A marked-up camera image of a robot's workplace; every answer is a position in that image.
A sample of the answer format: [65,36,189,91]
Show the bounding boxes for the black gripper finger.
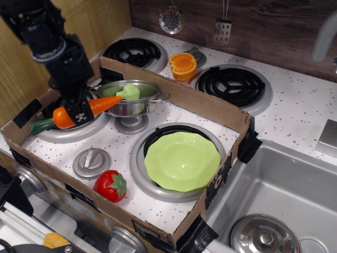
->
[64,96,94,126]

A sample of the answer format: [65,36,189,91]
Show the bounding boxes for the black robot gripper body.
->
[46,34,94,104]

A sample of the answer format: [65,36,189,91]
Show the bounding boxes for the orange toy carrot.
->
[29,96,122,135]

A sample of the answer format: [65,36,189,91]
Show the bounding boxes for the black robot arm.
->
[1,1,94,126]

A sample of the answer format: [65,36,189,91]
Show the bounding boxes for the light green plastic plate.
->
[144,132,221,192]

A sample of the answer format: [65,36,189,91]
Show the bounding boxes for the front left stove burner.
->
[32,97,110,144]

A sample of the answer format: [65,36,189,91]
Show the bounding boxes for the silver stove knob centre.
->
[115,115,149,135]

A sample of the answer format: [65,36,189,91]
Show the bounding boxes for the silver stove knob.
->
[115,115,149,135]
[73,148,111,180]
[185,47,207,67]

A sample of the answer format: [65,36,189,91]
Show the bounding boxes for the green toy broccoli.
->
[116,83,140,100]

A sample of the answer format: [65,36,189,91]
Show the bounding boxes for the silver stove knob front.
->
[73,148,111,180]

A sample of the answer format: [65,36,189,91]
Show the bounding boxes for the brown cardboard fence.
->
[2,57,251,252]

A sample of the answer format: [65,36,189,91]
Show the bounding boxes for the small steel pot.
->
[90,80,170,117]

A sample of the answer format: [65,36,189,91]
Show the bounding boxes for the red toy strawberry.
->
[93,170,127,203]

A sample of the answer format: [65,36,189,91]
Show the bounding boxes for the silver oven knob left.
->
[16,167,47,197]

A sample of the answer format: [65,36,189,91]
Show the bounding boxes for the silver oven knob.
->
[16,167,47,197]
[108,226,147,253]

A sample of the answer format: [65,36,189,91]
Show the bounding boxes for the front right stove burner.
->
[129,122,226,203]

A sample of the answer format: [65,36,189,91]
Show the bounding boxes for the orange toy half fruit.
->
[168,53,197,81]

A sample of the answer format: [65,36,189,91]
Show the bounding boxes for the hanging steel strainer ladle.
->
[158,1,185,35]

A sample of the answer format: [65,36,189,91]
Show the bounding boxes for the silver stove knob back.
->
[185,47,207,67]

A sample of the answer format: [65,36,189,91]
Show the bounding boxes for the yellow sponge piece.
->
[42,232,68,249]

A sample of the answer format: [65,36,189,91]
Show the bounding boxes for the silver oven knob right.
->
[108,226,147,253]

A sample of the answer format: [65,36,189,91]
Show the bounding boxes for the hanging steel spatula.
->
[213,1,232,46]

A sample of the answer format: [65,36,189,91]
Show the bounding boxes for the back right stove burner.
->
[192,64,273,116]

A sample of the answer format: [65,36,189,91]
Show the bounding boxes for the grey sink basin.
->
[206,140,336,252]

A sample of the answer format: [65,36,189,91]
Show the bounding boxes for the steel pot lid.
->
[228,213,301,252]

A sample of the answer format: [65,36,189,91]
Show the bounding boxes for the grey faucet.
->
[311,11,336,62]

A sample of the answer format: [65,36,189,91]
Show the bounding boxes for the grey faucet base block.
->
[315,119,337,158]

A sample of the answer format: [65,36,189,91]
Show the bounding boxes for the black clamp mount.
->
[1,166,34,217]

